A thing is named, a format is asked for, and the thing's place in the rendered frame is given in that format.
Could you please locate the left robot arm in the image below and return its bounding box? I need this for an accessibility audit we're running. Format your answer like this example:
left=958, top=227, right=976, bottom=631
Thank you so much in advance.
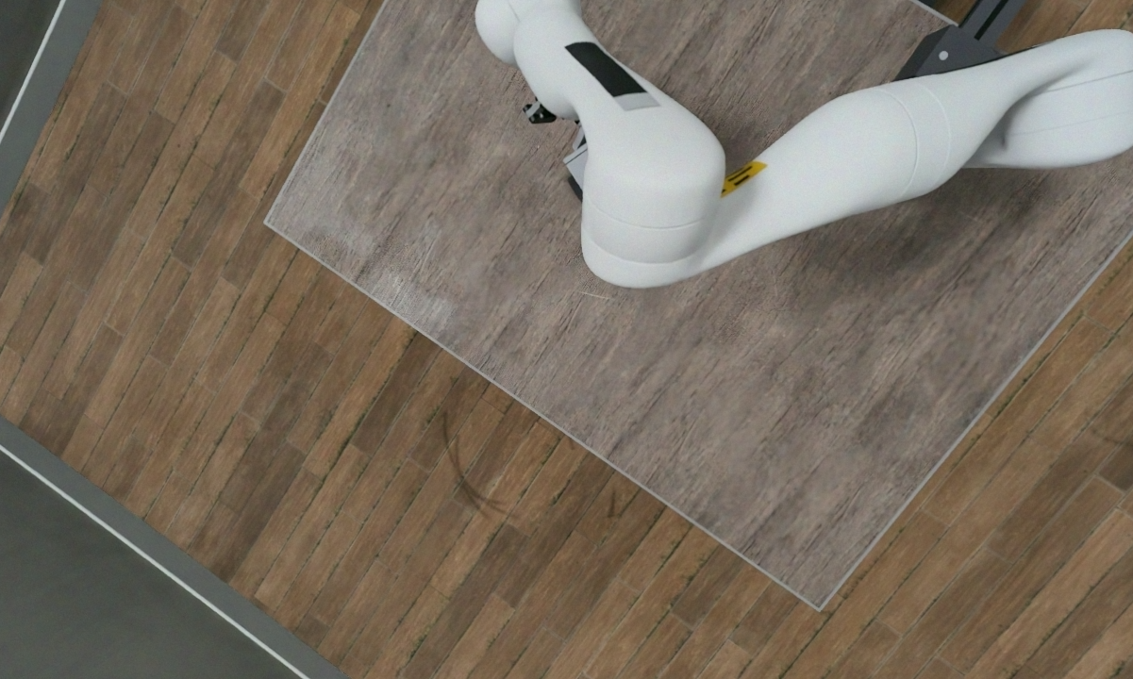
left=475, top=0, right=1133, bottom=289

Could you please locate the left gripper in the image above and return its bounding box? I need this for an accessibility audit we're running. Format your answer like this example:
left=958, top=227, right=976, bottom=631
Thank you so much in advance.
left=522, top=96, right=556, bottom=124

